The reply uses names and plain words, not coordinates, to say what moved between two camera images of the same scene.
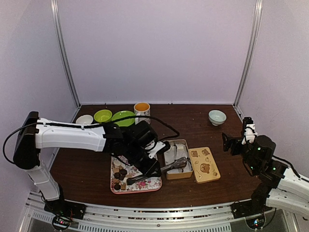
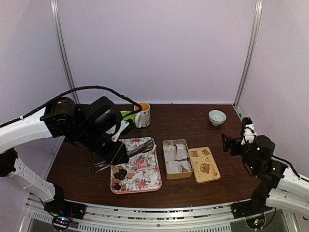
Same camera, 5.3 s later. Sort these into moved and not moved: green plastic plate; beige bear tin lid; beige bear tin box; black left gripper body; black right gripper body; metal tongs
Moved: black left gripper body; metal tongs
Not moved: beige bear tin lid; green plastic plate; beige bear tin box; black right gripper body
